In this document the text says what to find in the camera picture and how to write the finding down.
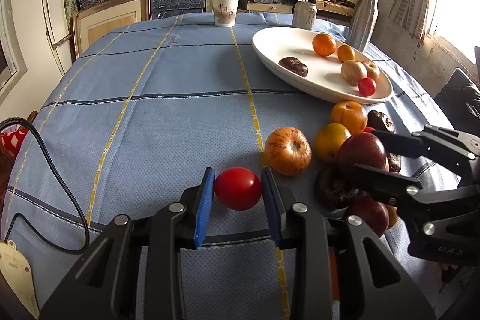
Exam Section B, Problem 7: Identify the dark mangosteen hidden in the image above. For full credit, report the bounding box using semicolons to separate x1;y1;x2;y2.
386;153;402;173

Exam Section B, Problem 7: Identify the dark red plum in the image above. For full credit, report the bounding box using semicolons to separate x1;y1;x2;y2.
348;196;390;237
337;132;389;171

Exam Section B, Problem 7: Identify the red cherry tomato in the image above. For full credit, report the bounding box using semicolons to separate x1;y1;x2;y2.
358;77;377;97
214;166;262;211

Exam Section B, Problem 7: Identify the dark brown mangosteen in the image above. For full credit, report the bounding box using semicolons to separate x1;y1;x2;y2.
278;57;308;77
367;110;395;133

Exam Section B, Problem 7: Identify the yellow-orange persimmon fruit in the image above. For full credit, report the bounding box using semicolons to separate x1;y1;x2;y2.
314;123;352;161

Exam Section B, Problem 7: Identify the small tan longan fruit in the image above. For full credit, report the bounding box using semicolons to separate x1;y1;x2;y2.
386;205;399;230

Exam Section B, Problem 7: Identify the large orange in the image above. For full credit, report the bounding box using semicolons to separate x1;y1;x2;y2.
330;101;368;135
312;33;337;57

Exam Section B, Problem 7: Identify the pale striped small apple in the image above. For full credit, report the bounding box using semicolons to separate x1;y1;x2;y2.
361;60;381;82

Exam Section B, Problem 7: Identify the brown kiwi-like fruit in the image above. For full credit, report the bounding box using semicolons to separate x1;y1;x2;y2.
341;60;368;86

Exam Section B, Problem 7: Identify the small orange tomato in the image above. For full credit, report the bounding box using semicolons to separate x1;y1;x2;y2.
337;44;356;62

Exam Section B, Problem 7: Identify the black jacket on chair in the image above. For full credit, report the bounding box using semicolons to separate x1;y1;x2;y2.
434;68;480;136

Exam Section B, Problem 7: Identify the large white oval plate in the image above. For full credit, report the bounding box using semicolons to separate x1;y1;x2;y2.
251;26;394;105

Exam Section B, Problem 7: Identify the silver metal bottle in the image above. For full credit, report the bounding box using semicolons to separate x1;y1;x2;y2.
346;0;378;52

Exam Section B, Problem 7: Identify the white beverage can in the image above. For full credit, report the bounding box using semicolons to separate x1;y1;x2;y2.
292;1;317;31

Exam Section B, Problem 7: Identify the white paper cup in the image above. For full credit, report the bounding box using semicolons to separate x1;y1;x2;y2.
212;0;239;28

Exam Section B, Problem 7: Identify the brown plush toy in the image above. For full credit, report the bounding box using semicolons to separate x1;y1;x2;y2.
0;125;28;209

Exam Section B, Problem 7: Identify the wooden framed panel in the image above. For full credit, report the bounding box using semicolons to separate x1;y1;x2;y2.
72;0;151;58

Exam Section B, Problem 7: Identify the black cable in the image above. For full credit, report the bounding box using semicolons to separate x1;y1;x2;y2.
0;117;91;255

